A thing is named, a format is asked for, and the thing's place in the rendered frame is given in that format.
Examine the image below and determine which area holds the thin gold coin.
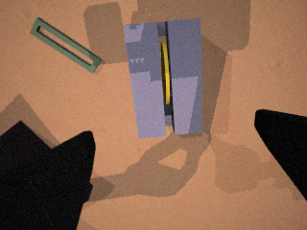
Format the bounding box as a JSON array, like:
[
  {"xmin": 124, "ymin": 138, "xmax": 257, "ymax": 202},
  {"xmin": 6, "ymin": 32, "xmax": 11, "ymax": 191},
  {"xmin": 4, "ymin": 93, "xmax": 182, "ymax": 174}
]
[{"xmin": 161, "ymin": 42, "xmax": 170, "ymax": 104}]

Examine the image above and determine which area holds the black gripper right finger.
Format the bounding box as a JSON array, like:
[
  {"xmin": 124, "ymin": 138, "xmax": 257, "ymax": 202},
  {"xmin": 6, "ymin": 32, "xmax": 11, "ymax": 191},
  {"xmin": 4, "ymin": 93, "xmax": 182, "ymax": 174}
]
[{"xmin": 254, "ymin": 109, "xmax": 307, "ymax": 201}]

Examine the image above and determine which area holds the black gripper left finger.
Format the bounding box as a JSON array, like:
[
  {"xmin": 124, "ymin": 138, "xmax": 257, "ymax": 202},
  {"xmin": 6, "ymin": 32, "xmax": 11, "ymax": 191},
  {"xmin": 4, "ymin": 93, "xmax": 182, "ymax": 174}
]
[{"xmin": 0, "ymin": 130, "xmax": 96, "ymax": 230}]

